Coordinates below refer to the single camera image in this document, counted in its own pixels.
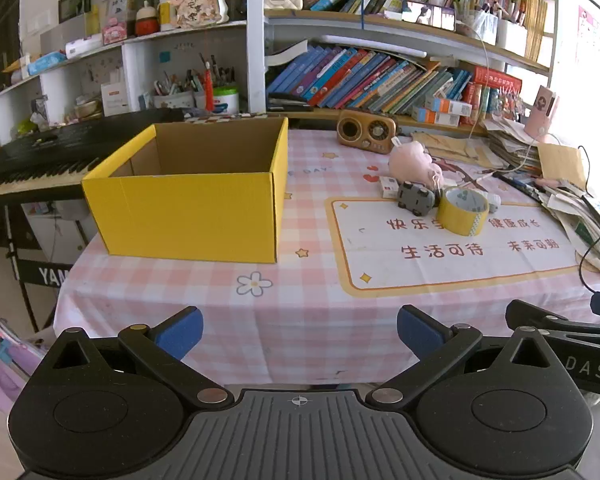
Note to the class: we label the brown envelope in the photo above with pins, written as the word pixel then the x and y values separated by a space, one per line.
pixel 560 162

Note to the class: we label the white jar with green lid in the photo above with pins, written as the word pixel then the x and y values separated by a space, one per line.
pixel 226 101

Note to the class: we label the golden bowl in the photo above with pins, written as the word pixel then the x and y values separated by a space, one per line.
pixel 86 109

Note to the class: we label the wooden retro radio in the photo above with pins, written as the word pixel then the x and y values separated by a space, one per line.
pixel 365 129

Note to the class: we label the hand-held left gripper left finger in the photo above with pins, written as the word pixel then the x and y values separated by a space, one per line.
pixel 180 332

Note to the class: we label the row of blue leaning books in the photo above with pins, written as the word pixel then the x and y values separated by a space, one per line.
pixel 350 80

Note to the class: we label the pile of papers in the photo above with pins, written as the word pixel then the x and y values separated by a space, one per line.
pixel 510 145

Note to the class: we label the red book box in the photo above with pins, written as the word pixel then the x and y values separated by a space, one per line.
pixel 497 80

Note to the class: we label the white tissue box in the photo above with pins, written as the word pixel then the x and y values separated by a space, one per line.
pixel 82 46

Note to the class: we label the small white box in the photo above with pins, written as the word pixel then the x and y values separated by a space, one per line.
pixel 389 187

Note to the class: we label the orange and white medicine boxes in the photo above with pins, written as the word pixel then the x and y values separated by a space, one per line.
pixel 442 110

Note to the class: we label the white box with red label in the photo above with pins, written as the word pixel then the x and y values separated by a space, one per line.
pixel 115 99

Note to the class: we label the pink backpack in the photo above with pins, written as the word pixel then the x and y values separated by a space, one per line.
pixel 5 360

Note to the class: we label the black electronic keyboard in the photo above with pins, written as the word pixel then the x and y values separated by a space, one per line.
pixel 55 150

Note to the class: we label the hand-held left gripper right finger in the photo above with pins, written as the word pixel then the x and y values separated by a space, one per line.
pixel 420 332

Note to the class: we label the black keyboard stand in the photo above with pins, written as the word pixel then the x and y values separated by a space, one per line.
pixel 35 270

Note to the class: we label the wooden bookshelf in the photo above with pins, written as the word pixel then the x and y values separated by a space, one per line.
pixel 256 60

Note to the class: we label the yellow and white cup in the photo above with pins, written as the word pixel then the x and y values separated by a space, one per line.
pixel 165 14

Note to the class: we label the printed white desk mat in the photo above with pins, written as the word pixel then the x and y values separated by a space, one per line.
pixel 430 270

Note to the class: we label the pink plush toy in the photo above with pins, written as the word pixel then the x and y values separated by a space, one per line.
pixel 412 162

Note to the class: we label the white pen holder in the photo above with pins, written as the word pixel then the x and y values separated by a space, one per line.
pixel 172 97

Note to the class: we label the white storage containers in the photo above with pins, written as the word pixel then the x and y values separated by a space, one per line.
pixel 500 30

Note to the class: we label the white shelf unit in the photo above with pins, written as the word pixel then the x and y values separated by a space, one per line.
pixel 140 55

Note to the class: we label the pink printed box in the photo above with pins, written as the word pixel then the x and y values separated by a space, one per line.
pixel 114 32

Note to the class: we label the small standing screen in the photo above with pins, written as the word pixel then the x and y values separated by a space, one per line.
pixel 430 15

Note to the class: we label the red and white doll bottle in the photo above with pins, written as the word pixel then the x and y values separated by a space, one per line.
pixel 147 20

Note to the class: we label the yellow tape roll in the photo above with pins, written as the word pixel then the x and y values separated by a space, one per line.
pixel 462 217

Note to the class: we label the yellow cardboard box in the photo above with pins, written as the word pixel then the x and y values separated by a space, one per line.
pixel 190 215

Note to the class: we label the grey toy car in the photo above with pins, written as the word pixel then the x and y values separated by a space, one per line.
pixel 416 197

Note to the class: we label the blue wet wipes packet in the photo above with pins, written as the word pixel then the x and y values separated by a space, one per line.
pixel 45 62

